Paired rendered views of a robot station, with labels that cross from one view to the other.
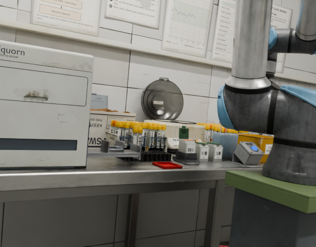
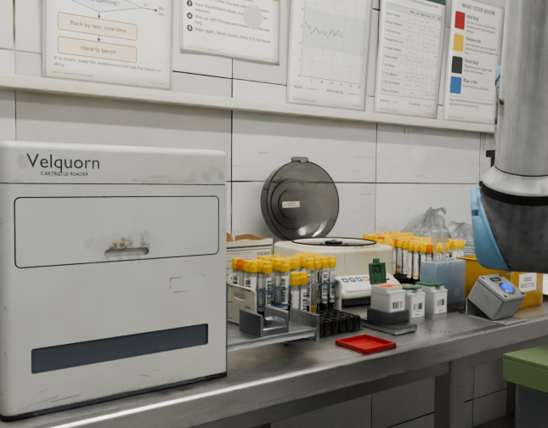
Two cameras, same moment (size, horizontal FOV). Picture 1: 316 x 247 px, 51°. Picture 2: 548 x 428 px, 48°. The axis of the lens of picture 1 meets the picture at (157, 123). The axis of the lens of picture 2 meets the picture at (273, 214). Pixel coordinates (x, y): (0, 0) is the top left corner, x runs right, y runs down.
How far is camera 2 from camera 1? 0.21 m
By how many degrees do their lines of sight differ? 5
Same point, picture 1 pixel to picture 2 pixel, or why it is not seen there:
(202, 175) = (431, 354)
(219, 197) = (457, 390)
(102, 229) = not seen: outside the picture
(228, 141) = (450, 276)
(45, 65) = (140, 183)
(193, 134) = not seen: hidden behind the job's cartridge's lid
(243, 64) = (526, 149)
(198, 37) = (349, 74)
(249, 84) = (539, 186)
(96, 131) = not seen: hidden behind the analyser
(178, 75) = (319, 149)
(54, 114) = (163, 278)
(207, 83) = (371, 156)
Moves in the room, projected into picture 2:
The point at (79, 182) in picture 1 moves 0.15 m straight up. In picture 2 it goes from (223, 410) to (224, 291)
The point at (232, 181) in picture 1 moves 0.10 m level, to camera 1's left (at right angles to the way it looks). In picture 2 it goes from (522, 374) to (447, 375)
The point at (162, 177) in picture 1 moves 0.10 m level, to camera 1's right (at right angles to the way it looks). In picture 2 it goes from (366, 371) to (432, 369)
